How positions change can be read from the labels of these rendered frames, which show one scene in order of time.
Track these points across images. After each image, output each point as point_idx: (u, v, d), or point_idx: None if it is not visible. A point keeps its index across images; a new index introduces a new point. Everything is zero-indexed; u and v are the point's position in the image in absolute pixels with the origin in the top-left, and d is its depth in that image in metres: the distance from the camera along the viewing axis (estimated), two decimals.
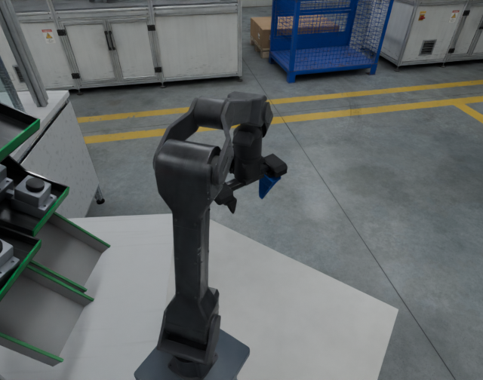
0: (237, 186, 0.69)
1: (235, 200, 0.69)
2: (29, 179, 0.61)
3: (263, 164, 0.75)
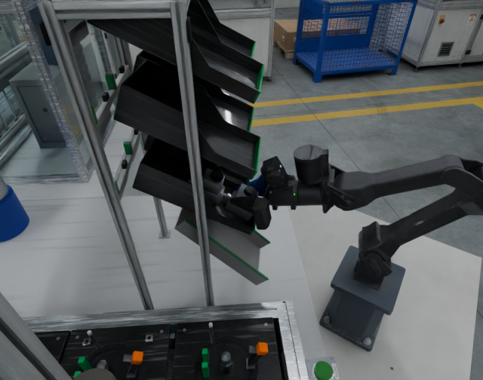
0: None
1: None
2: None
3: None
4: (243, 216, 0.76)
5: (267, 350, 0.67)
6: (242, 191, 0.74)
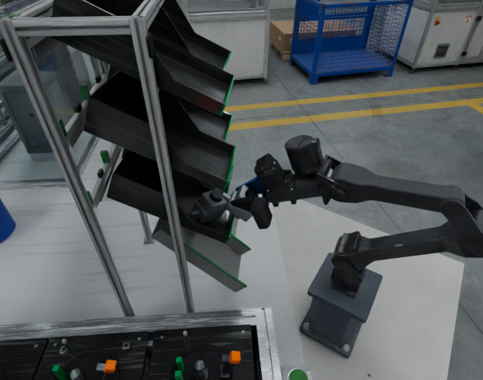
0: (269, 200, 0.73)
1: None
2: None
3: None
4: (242, 216, 0.77)
5: (239, 359, 0.67)
6: (243, 194, 0.74)
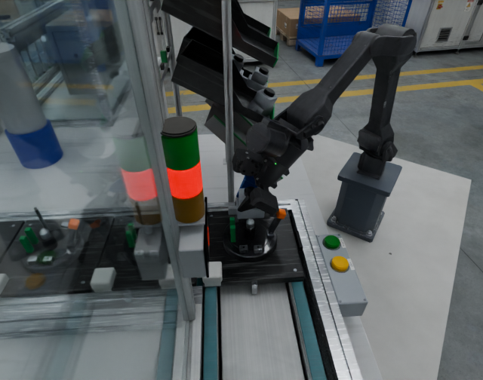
0: (266, 186, 0.72)
1: None
2: (260, 67, 0.99)
3: None
4: (257, 216, 0.77)
5: (285, 213, 0.80)
6: (244, 196, 0.75)
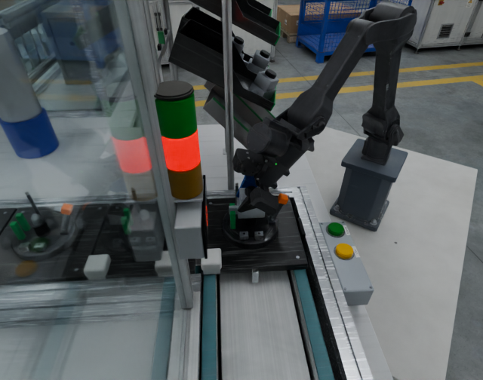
0: (267, 187, 0.72)
1: None
2: (262, 50, 0.96)
3: None
4: (257, 215, 0.77)
5: (287, 198, 0.76)
6: (244, 195, 0.75)
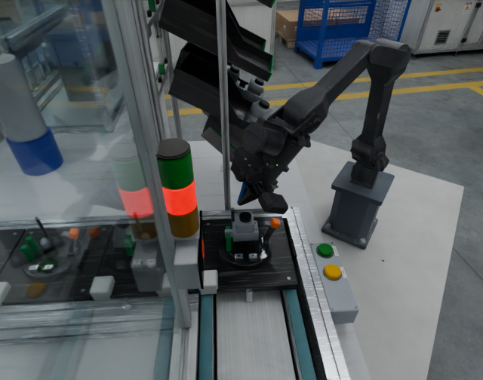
0: None
1: None
2: (256, 78, 1.01)
3: None
4: (251, 238, 0.82)
5: (279, 223, 0.82)
6: (238, 221, 0.80)
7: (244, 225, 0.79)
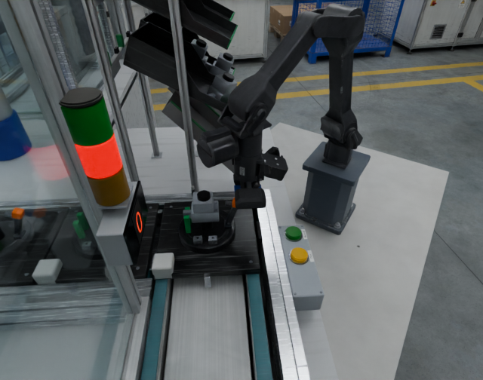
0: None
1: (234, 179, 0.74)
2: (225, 53, 0.95)
3: (253, 179, 0.71)
4: (211, 219, 0.77)
5: None
6: (196, 200, 0.74)
7: (202, 203, 0.73)
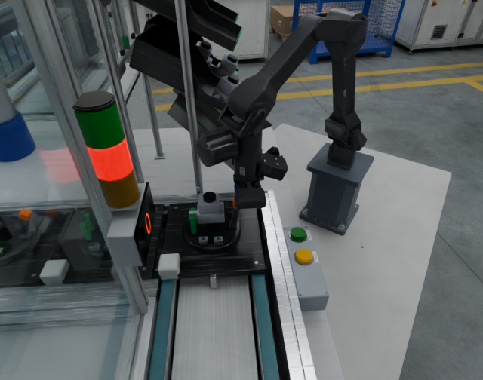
0: None
1: (234, 179, 0.74)
2: (229, 54, 0.96)
3: (253, 179, 0.71)
4: (217, 220, 0.77)
5: None
6: (202, 201, 0.75)
7: (208, 205, 0.74)
